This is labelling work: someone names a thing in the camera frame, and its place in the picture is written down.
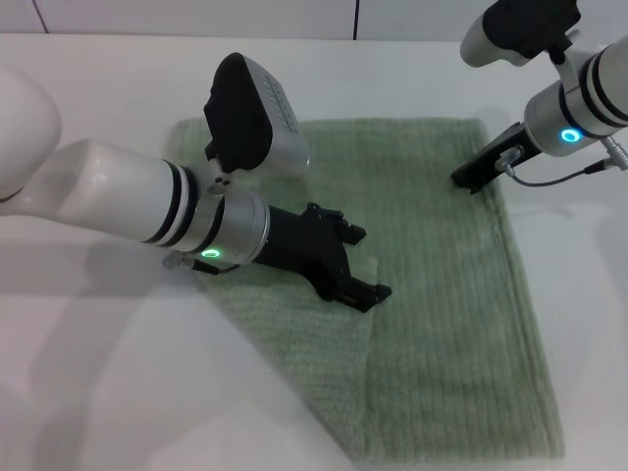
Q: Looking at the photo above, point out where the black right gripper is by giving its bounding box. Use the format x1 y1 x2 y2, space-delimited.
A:
450 121 540 196

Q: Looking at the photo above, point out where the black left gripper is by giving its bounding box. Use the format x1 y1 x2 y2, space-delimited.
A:
253 200 393 314

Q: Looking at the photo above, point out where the green ribbed towel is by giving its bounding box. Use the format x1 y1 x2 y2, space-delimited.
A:
169 116 565 462

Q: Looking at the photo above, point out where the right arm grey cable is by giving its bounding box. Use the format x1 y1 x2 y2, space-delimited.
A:
495 135 628 187

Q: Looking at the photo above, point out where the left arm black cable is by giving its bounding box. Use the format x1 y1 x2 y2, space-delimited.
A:
163 251 242 276

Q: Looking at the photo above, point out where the right wrist camera housing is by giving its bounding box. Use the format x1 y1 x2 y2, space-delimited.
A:
460 0 581 69

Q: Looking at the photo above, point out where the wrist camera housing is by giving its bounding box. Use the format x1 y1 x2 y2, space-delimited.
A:
460 0 581 69
202 52 312 180

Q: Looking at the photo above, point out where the left wrist camera housing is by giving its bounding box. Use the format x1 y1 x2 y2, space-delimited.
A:
202 52 312 180

